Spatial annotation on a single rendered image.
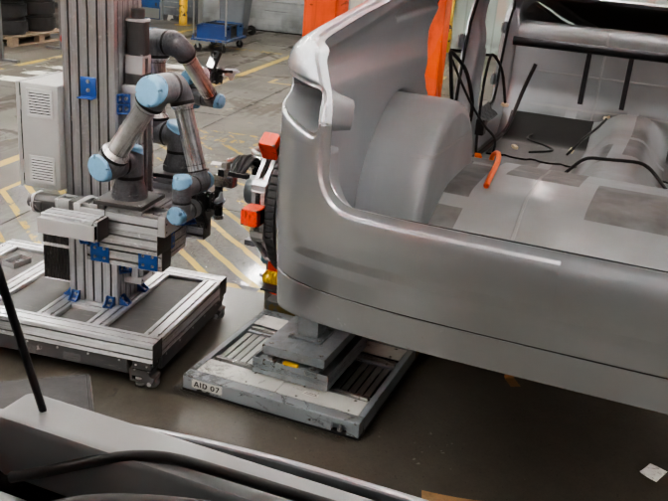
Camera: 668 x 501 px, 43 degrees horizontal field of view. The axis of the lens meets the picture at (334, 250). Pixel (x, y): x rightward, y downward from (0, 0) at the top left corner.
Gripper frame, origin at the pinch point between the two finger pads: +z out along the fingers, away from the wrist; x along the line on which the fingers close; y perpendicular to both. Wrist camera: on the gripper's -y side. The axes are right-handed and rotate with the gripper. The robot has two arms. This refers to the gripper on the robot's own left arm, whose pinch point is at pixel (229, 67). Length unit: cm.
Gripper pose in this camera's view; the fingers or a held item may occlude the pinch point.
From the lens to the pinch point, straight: 456.8
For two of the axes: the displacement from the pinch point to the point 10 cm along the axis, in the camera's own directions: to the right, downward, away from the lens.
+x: 8.5, 3.6, -3.8
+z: 4.9, -2.7, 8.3
